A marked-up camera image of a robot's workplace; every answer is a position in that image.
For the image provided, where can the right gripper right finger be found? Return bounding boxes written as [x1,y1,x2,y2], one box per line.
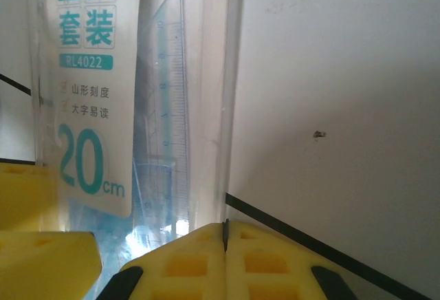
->
[225,219,362,300]

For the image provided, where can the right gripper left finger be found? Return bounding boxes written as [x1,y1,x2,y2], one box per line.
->
[99,222,228,300]

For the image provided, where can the clear ruler set pack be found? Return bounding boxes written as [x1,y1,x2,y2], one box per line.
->
[25,0,247,273]

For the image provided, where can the blue transparent set square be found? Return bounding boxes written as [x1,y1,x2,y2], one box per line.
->
[132,0,192,239]

